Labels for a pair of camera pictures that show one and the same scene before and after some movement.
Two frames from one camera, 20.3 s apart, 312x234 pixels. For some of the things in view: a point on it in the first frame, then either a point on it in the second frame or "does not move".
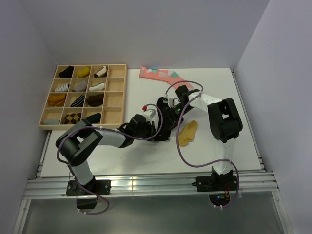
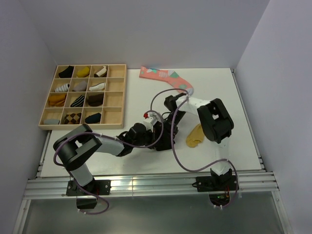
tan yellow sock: (188, 132) → (195, 136)
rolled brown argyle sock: (72, 119) does not move
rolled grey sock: (80, 86) does not move
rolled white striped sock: (64, 87) does not move
